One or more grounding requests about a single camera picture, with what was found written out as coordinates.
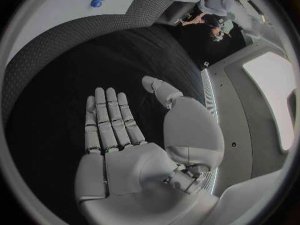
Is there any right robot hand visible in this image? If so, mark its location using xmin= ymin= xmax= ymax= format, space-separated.
xmin=73 ymin=75 xmax=225 ymax=225

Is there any person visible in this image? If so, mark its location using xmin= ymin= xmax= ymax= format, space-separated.
xmin=174 ymin=9 xmax=236 ymax=43

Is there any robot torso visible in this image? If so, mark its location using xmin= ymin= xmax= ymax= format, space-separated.
xmin=200 ymin=40 xmax=300 ymax=198

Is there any white task board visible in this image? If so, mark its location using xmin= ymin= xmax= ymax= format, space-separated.
xmin=5 ymin=0 xmax=154 ymax=66

